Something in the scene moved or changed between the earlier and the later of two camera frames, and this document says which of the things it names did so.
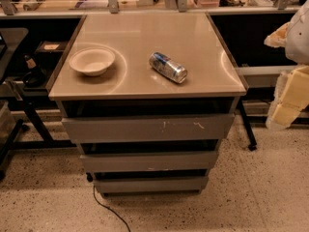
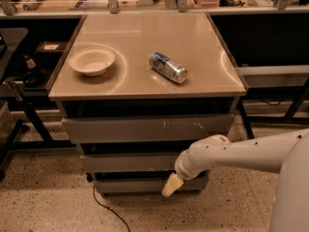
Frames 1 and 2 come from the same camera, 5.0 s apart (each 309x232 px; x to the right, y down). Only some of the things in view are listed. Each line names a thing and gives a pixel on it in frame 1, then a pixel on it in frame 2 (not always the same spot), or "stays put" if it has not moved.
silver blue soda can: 168,68 stays put
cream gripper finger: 291,97 → 190,163
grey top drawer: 146,129 stays put
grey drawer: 150,161 stays put
